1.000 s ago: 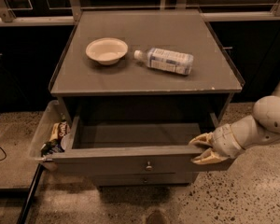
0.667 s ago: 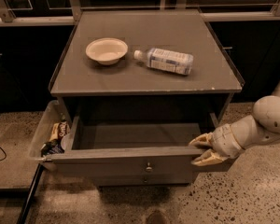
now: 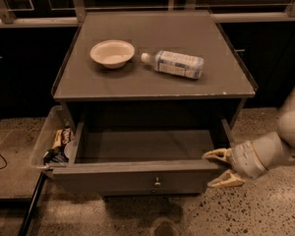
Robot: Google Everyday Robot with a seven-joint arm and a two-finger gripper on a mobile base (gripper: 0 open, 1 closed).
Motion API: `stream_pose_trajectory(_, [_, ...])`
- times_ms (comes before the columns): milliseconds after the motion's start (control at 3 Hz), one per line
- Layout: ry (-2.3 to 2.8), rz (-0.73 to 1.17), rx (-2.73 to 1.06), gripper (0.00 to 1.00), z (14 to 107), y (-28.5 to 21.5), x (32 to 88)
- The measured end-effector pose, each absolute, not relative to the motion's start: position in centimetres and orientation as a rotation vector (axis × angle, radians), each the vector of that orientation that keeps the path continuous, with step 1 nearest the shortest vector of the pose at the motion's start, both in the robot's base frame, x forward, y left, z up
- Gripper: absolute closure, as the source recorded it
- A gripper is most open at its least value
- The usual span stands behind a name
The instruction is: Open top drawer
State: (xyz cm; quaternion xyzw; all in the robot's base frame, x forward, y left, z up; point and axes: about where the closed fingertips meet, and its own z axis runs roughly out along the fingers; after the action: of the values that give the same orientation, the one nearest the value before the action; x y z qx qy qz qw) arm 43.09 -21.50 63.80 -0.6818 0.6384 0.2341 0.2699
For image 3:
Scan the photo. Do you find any metal railing frame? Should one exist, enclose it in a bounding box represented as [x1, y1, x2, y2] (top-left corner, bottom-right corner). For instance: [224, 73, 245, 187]
[0, 0, 295, 28]

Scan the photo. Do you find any dark chip bag in bin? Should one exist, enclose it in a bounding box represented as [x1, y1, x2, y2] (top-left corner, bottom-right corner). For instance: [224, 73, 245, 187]
[43, 147, 69, 164]

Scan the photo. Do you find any clear plastic water bottle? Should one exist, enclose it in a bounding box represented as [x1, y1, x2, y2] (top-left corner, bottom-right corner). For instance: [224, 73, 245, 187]
[141, 50, 205, 80]

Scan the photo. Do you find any white cup in bin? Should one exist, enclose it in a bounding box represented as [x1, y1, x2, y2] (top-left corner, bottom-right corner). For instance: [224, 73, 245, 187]
[64, 142, 74, 160]

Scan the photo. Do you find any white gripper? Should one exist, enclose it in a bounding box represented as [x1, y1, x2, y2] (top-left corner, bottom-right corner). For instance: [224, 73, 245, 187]
[203, 141, 266, 188]

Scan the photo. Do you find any grey drawer cabinet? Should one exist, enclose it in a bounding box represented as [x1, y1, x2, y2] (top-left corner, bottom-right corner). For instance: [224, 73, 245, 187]
[50, 10, 259, 197]

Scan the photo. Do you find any white bowl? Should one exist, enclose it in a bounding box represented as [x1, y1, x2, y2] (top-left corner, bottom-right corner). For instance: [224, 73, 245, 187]
[89, 40, 135, 69]

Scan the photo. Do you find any grey top drawer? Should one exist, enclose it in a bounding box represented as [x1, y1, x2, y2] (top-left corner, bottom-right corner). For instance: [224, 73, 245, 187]
[53, 119, 233, 196]

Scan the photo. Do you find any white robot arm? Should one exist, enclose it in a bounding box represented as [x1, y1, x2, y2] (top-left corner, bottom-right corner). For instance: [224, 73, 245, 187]
[203, 87, 295, 188]

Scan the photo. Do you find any snack bag in bin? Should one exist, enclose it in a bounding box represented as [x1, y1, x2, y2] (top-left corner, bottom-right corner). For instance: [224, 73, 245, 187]
[53, 128, 73, 148]

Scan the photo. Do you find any clear plastic storage bin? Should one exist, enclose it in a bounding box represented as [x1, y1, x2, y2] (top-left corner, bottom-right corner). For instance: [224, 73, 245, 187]
[30, 105, 76, 179]

